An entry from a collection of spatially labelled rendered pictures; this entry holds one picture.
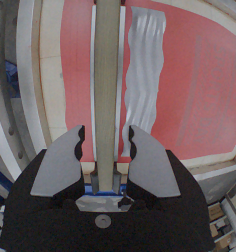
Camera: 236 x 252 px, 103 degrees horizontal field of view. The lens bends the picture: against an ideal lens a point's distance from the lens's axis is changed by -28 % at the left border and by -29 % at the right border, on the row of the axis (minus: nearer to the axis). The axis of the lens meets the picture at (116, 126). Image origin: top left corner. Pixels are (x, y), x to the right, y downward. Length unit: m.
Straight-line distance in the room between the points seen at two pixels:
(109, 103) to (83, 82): 0.12
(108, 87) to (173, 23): 0.21
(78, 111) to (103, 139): 0.12
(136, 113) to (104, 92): 0.14
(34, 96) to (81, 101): 0.10
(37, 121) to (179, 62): 0.33
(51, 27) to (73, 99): 0.17
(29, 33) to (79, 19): 0.10
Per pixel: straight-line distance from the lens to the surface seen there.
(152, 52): 0.28
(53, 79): 0.29
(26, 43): 0.29
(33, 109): 0.29
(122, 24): 0.24
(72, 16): 0.30
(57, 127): 0.33
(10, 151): 0.33
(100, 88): 0.17
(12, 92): 0.41
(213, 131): 0.45
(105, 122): 0.18
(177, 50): 0.31
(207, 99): 0.38
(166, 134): 0.35
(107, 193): 0.41
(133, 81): 0.27
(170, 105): 0.32
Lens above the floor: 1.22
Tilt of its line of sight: 61 degrees down
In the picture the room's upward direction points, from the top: 173 degrees clockwise
